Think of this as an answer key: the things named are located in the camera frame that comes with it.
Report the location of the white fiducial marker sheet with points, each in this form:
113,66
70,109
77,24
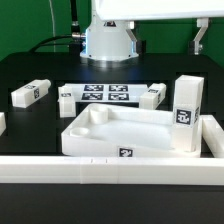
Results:
107,92

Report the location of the white fence left bar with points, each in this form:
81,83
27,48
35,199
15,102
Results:
2,123

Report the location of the white fence front bar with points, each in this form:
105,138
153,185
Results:
101,170

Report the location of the white fence bar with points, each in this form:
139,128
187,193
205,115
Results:
2,123
213,135
101,170

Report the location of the white fence right bar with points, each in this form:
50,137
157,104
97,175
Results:
213,135

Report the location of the white desk tabletop tray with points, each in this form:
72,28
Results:
102,130

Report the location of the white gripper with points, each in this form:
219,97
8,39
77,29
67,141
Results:
161,9

